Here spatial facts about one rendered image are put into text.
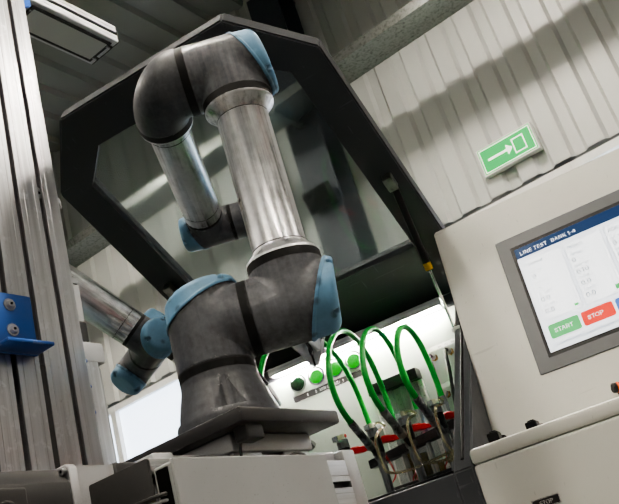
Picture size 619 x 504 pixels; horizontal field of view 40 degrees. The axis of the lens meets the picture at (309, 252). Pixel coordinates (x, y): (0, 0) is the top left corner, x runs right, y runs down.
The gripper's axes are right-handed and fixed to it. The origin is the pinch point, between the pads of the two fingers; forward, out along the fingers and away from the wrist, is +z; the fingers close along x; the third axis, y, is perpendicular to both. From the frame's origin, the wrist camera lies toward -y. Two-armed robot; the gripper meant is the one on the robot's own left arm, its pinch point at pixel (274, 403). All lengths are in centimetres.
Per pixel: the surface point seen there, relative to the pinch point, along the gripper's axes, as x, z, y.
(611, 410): 59, 44, 15
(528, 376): 38, 40, -11
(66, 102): -378, -273, -569
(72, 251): -409, -164, -428
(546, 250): 53, 30, -35
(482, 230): 44, 18, -44
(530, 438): 46, 37, 17
